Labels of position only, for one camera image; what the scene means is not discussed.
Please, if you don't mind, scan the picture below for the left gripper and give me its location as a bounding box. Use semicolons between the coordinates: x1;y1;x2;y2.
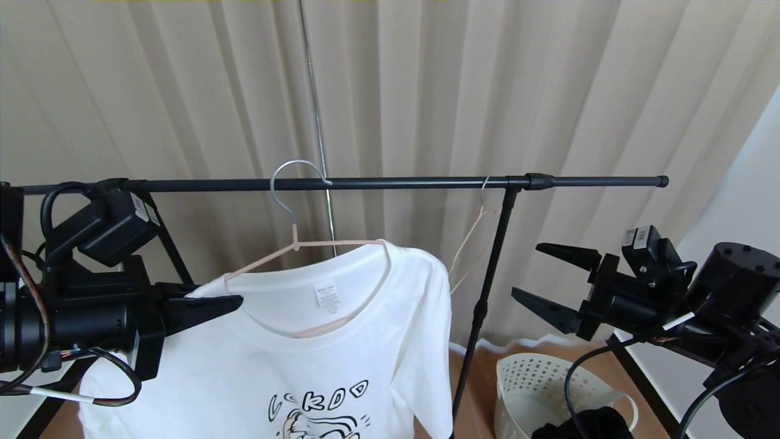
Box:
0;255;244;382

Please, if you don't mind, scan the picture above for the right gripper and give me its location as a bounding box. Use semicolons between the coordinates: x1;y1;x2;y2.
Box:
510;242;701;341

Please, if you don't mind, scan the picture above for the white printed t-shirt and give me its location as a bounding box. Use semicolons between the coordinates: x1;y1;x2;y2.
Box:
78;239;455;439

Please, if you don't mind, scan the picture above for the black garment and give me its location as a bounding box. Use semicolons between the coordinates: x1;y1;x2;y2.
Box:
531;407;634;439

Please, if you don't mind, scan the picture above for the pink clothes hanger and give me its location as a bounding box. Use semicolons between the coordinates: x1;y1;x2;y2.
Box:
224;160;394;339
450;177;495;296

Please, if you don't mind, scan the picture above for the white laundry basket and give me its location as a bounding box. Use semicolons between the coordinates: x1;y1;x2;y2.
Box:
494;352;639;439

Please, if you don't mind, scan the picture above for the black clothes rack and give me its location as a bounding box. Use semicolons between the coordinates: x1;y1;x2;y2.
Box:
18;174;669;439

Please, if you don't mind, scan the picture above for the beige curtain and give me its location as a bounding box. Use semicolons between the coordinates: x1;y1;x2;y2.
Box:
0;0;780;351

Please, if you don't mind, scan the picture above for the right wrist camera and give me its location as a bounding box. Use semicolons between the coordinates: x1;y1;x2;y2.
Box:
620;226;698;290

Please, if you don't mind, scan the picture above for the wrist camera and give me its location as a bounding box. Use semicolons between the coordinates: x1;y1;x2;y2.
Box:
620;226;698;290
46;186;161;268

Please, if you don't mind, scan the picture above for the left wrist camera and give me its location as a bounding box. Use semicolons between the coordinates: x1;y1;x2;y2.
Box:
46;186;161;268

